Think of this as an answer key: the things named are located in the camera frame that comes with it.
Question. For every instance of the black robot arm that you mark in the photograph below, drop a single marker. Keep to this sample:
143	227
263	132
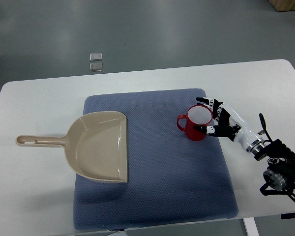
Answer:
280	174

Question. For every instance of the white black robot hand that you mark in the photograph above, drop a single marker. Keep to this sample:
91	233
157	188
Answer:
230	125

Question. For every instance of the red cup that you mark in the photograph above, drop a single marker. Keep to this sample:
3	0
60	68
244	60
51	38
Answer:
196	115

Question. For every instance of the blue textured mat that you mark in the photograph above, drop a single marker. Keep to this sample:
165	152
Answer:
171	179

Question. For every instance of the beige plastic dustpan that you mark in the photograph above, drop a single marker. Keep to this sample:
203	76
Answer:
95	146

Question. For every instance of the upper metal floor plate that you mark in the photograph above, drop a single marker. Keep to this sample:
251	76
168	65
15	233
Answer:
95	57

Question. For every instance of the white table leg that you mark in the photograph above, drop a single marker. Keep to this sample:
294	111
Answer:
250	226

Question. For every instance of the wooden box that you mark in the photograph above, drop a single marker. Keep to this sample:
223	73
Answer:
283	5

